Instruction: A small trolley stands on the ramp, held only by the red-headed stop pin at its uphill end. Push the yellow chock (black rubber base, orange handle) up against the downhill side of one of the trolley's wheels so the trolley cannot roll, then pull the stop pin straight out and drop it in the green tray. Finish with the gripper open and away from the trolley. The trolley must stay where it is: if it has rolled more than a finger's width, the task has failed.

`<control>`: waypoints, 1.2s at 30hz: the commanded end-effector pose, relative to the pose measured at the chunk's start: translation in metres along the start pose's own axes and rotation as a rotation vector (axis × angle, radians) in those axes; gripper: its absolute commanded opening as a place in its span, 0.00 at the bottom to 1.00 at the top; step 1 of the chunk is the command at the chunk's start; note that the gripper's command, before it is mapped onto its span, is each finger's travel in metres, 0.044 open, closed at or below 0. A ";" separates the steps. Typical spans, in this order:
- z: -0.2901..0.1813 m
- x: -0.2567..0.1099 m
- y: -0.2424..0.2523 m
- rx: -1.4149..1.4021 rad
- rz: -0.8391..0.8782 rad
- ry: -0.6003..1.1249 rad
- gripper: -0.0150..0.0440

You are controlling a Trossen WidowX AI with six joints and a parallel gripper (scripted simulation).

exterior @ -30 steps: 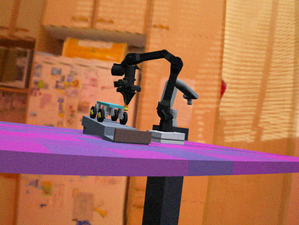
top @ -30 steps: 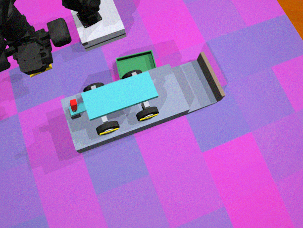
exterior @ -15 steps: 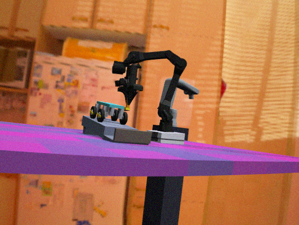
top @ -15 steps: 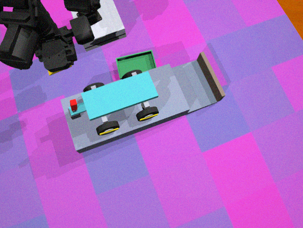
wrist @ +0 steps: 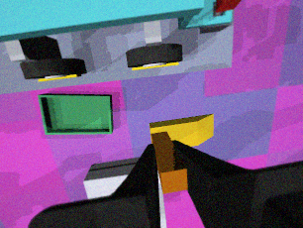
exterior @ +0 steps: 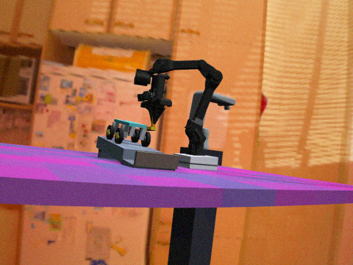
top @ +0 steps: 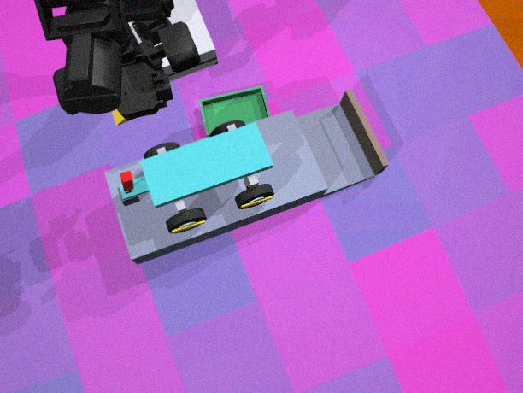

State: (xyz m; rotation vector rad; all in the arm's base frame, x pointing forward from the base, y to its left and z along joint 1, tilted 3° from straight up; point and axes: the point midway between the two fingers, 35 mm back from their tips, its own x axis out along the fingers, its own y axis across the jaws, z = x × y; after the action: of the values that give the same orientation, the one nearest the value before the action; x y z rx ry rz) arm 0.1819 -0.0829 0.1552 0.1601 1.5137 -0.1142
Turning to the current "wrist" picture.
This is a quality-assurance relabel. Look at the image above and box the red-headed stop pin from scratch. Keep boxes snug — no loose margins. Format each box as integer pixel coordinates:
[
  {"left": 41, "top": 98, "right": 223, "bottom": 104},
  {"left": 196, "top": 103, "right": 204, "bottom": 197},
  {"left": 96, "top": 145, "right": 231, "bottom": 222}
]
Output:
[{"left": 214, "top": 0, "right": 242, "bottom": 16}]

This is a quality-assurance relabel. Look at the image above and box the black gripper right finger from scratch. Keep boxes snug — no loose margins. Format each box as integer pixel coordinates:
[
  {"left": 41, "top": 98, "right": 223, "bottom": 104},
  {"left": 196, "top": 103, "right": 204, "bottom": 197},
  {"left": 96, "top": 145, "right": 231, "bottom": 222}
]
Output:
[{"left": 172, "top": 140, "right": 303, "bottom": 228}]

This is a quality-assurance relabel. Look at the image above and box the green tray floor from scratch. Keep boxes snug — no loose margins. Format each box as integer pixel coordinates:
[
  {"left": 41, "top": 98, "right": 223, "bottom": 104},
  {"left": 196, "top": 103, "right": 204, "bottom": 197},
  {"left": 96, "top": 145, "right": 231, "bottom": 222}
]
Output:
[{"left": 47, "top": 97, "right": 109, "bottom": 129}]

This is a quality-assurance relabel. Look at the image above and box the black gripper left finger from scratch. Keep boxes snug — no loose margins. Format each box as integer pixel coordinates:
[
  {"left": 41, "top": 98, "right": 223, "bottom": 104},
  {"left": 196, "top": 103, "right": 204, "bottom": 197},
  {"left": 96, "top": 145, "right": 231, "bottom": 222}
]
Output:
[{"left": 28, "top": 144, "right": 160, "bottom": 228}]

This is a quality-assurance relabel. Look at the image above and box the grey ramp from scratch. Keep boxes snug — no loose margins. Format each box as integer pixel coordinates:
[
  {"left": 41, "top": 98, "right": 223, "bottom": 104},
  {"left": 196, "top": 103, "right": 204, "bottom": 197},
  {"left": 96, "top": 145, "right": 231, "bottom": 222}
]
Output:
[{"left": 0, "top": 10, "right": 235, "bottom": 94}]

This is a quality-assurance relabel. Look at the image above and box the yellow wheel chock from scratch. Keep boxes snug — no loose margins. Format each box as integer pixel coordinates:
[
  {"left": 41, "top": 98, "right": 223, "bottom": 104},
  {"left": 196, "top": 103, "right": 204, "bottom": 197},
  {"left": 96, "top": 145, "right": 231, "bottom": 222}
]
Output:
[{"left": 150, "top": 114, "right": 214, "bottom": 194}]

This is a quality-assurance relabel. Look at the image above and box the cyan wheeled trolley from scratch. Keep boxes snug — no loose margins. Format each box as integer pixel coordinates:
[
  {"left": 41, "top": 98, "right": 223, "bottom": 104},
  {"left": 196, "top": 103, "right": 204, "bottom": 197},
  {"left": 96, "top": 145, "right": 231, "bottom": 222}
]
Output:
[{"left": 0, "top": 0, "right": 233, "bottom": 81}]

